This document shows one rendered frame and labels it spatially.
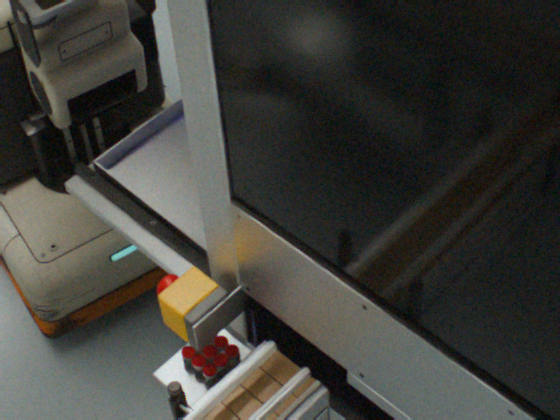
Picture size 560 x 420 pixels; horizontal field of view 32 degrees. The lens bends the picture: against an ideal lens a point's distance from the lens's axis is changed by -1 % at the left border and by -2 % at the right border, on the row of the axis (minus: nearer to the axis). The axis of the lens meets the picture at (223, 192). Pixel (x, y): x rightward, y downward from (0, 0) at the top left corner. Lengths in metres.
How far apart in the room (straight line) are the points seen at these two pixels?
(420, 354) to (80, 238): 1.44
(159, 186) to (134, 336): 0.94
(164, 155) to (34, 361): 1.01
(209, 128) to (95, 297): 1.39
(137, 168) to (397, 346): 0.73
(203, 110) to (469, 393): 0.44
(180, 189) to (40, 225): 0.86
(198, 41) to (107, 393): 1.57
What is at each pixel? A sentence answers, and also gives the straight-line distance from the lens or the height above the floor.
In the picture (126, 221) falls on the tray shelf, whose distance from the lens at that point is 1.68.
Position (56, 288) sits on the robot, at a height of 0.24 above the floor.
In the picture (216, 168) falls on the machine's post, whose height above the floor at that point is 1.26.
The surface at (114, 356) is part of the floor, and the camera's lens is 2.58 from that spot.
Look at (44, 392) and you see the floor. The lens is 2.57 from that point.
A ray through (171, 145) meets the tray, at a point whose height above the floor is 0.88.
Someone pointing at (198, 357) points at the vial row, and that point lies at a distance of 1.45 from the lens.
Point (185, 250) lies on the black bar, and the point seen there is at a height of 0.90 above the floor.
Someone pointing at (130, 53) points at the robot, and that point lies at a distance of 2.11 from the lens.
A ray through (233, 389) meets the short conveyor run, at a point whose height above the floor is 0.95.
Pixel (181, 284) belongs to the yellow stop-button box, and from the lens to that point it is 1.40.
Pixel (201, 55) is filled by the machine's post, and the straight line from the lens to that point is 1.09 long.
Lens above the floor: 2.15
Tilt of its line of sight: 49 degrees down
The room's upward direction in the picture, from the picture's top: 8 degrees counter-clockwise
